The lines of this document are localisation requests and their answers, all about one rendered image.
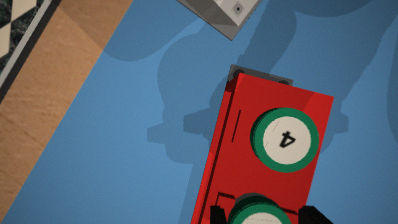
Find grey button housing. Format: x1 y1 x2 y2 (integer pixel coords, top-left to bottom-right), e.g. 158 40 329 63
177 0 262 40

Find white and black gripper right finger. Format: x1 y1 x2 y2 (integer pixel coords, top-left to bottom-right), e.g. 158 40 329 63
298 206 333 224

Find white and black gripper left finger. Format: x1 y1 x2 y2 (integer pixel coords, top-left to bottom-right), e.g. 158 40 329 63
210 205 227 224

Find green screw cap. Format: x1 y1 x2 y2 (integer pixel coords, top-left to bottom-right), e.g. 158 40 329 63
227 196 292 224
250 107 319 173

